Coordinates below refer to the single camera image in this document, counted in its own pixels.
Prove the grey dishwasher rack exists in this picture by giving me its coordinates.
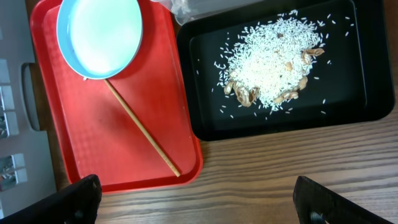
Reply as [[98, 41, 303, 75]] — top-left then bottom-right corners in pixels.
[[1, 0, 57, 218]]

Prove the food scraps and rice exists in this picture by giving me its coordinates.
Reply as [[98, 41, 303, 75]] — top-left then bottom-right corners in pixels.
[[195, 9, 355, 121]]

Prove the wooden chopstick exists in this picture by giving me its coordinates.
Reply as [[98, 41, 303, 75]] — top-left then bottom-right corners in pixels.
[[104, 79, 181, 177]]

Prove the light blue plate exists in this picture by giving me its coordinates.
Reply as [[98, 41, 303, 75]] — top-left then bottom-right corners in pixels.
[[56, 0, 144, 80]]

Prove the clear plastic bin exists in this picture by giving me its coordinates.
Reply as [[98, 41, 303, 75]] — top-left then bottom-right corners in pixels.
[[151, 0, 260, 26]]

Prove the black waste tray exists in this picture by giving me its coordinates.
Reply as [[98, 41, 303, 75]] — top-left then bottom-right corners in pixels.
[[177, 1, 395, 141]]

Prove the red plastic tray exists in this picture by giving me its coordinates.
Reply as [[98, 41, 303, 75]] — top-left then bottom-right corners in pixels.
[[30, 0, 203, 193]]

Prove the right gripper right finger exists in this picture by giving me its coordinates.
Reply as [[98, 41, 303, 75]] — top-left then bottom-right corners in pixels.
[[293, 175, 391, 224]]

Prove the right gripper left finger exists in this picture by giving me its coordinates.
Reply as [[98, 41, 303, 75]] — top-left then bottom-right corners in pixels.
[[1, 174, 102, 224]]

